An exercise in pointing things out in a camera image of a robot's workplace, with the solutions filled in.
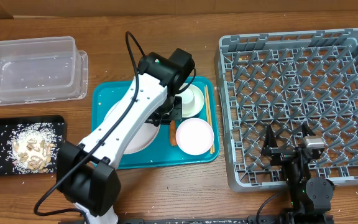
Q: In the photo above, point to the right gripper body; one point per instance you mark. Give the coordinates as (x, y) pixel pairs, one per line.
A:
(283, 154)

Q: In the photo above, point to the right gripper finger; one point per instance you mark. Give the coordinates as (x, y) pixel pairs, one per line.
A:
(270, 144)
(306, 130)

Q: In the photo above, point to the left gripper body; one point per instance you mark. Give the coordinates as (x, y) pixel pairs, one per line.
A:
(171, 109)

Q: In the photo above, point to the small white cup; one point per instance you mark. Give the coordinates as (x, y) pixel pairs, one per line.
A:
(188, 99)

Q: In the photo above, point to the orange carrot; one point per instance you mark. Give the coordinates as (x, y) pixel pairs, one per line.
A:
(172, 133)

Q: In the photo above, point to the large white plate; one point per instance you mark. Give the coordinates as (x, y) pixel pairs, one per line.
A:
(143, 138)

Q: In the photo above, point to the rice and peanut scraps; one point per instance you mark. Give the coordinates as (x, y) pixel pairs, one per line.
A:
(30, 148)

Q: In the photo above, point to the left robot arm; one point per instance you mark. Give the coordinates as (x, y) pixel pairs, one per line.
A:
(87, 172)

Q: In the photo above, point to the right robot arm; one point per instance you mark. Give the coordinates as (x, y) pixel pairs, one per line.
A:
(310, 196)

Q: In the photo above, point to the grey dishwasher rack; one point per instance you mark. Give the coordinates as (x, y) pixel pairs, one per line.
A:
(285, 80)

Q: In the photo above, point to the white saucer plate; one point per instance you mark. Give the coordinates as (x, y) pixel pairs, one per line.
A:
(199, 103)

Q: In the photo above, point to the small white bowl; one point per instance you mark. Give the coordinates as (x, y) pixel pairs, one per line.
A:
(194, 136)

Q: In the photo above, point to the wooden chopstick left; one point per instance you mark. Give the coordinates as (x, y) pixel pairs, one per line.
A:
(208, 109)

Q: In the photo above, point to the wooden chopstick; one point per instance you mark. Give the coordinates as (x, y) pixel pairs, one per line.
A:
(208, 109)
(210, 124)

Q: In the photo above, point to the wooden chopstick right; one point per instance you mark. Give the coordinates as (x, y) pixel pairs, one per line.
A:
(210, 124)

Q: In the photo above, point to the teal serving tray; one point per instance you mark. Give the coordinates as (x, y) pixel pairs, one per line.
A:
(160, 152)

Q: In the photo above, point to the clear plastic bin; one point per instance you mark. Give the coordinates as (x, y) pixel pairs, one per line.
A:
(42, 70)

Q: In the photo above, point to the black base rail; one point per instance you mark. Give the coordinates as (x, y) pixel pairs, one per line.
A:
(191, 221)

